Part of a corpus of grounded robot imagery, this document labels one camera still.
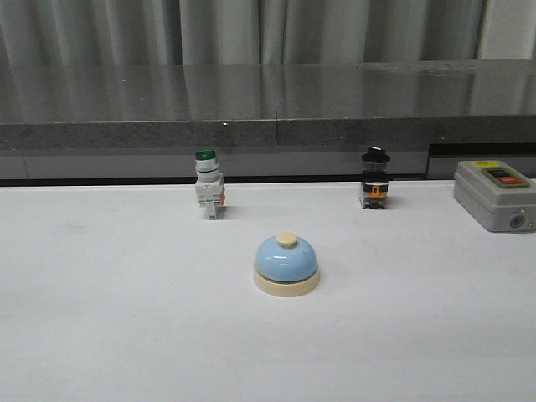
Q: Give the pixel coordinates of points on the blue and cream desk bell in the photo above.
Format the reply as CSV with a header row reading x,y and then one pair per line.
x,y
286,265

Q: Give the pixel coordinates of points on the dark granite counter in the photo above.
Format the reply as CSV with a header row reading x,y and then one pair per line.
x,y
271,123

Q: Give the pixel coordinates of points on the grey curtain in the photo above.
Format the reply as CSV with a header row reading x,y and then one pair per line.
x,y
65,33

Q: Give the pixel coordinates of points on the green push button switch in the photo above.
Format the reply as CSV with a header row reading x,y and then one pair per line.
x,y
209,187

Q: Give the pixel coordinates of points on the black rotary selector switch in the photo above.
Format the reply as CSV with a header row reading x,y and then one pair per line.
x,y
375,184

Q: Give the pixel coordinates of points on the grey on-off switch box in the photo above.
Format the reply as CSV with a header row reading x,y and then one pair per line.
x,y
499,197

